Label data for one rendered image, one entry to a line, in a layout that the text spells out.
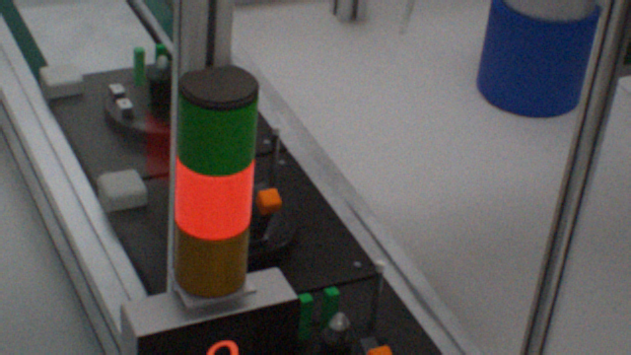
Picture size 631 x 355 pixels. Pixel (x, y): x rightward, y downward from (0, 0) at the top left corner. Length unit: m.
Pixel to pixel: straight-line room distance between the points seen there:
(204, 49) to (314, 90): 1.07
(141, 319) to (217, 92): 0.18
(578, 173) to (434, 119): 0.71
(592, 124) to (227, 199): 0.41
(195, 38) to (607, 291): 0.89
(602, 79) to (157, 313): 0.43
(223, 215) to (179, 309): 0.09
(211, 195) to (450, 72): 1.17
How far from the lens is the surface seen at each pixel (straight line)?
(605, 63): 1.08
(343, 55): 1.95
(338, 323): 1.18
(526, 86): 1.84
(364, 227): 1.45
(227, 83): 0.79
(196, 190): 0.81
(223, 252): 0.84
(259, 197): 1.28
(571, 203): 1.16
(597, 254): 1.64
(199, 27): 0.79
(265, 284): 0.91
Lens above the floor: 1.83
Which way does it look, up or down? 35 degrees down
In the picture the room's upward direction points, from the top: 6 degrees clockwise
